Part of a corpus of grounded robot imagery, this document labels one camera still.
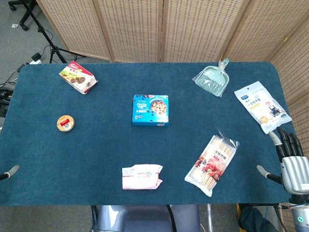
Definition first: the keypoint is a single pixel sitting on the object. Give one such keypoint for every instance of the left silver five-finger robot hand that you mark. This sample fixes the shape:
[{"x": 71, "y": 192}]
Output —
[{"x": 12, "y": 170}]

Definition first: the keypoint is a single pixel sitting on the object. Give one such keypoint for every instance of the white disposable gloves bag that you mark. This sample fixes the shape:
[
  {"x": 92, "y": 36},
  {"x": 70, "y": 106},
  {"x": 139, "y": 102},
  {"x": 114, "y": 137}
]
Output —
[{"x": 262, "y": 106}]

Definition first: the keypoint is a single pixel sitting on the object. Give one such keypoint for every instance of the white power strip with adapter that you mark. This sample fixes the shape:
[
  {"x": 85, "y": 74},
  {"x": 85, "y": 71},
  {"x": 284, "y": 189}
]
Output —
[{"x": 36, "y": 59}]

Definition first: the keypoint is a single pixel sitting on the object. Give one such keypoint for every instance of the grey-blue robot torso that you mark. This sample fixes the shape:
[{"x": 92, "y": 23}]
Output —
[{"x": 144, "y": 218}]

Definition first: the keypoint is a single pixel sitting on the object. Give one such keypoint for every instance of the black office chair base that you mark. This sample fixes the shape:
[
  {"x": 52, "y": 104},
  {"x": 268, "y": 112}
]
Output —
[{"x": 23, "y": 14}]

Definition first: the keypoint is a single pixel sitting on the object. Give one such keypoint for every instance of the chocolate wafer snack bag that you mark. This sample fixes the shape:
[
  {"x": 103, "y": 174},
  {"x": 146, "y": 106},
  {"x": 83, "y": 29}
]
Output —
[{"x": 77, "y": 77}]

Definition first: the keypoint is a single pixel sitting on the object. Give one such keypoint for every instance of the silver metal pole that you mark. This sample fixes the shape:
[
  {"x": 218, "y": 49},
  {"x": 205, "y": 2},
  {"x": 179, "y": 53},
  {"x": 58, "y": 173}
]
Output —
[{"x": 209, "y": 217}]

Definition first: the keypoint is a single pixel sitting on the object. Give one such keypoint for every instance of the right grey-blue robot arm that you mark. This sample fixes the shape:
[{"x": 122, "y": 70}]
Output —
[{"x": 300, "y": 215}]

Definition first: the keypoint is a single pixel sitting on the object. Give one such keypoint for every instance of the pink tissue pack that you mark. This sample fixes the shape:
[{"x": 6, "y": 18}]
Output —
[{"x": 141, "y": 177}]

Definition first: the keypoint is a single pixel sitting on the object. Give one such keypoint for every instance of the dark blue table cloth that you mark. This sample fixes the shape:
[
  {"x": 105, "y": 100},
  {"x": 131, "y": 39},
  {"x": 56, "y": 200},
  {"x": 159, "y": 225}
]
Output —
[{"x": 108, "y": 145}]

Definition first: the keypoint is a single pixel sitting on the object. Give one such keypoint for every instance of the black tripod stand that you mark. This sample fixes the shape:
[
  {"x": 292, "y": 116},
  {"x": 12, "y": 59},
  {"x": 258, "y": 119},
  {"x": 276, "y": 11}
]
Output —
[{"x": 51, "y": 46}]

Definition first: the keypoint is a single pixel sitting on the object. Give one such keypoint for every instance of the blue cookie box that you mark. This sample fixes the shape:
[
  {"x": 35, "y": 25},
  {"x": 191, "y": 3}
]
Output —
[{"x": 150, "y": 110}]

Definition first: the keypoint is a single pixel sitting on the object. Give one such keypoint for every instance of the white paper scrap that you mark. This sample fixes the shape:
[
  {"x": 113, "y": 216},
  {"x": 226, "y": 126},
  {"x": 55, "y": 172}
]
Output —
[{"x": 14, "y": 25}]

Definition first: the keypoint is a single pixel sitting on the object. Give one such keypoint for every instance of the teal dustpan with brush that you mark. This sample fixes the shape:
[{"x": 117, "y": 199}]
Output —
[{"x": 212, "y": 79}]

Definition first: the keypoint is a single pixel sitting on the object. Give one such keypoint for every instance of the round orange tin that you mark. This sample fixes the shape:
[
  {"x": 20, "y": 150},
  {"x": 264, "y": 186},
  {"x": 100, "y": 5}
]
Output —
[{"x": 65, "y": 123}]

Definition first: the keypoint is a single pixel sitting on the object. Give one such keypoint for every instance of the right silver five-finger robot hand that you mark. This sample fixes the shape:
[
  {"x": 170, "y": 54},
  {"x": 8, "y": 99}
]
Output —
[{"x": 295, "y": 174}]

